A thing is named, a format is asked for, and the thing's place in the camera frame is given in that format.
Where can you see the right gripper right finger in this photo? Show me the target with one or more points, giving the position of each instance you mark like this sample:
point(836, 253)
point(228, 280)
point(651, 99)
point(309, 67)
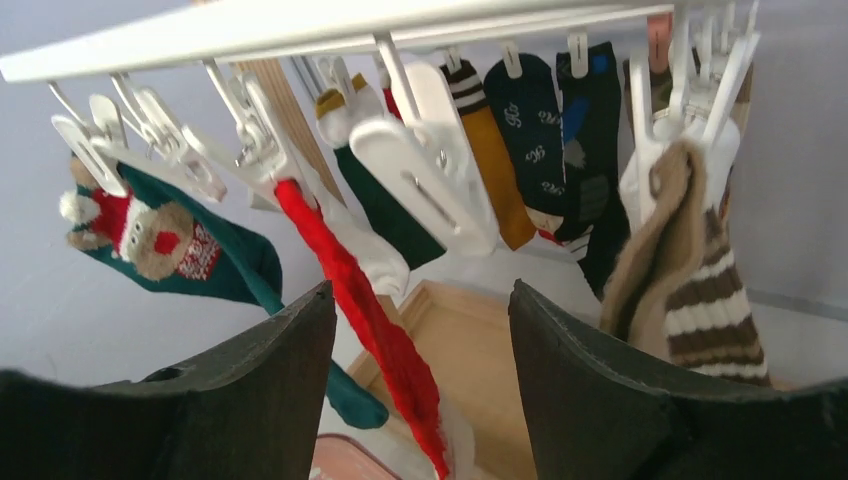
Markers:
point(598, 408)

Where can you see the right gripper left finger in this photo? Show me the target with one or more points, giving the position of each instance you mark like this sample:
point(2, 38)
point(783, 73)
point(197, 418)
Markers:
point(248, 408)

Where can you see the pink plastic laundry basket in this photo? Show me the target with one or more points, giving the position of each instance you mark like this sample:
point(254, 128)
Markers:
point(340, 457)

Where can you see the red fuzzy sock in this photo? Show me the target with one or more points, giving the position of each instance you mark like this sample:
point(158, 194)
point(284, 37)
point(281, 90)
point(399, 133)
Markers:
point(407, 376)

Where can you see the brown striped sock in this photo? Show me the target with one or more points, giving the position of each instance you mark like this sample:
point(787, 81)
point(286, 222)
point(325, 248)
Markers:
point(675, 291)

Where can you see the dark green reindeer sock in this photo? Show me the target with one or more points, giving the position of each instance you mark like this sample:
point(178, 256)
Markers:
point(167, 242)

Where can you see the mustard yellow sock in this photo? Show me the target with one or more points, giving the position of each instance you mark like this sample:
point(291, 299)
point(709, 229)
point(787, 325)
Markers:
point(490, 153)

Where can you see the green dotted sock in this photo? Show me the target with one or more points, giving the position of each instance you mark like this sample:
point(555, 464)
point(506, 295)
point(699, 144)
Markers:
point(335, 118)

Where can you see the navy lettered sock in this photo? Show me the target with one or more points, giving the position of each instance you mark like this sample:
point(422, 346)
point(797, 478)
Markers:
point(527, 115)

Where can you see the black patterned sock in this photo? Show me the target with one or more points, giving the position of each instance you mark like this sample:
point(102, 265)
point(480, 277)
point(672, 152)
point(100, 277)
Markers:
point(595, 224)

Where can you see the wooden hanger rack frame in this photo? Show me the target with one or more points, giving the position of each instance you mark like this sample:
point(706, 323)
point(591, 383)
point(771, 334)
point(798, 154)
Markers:
point(456, 313)

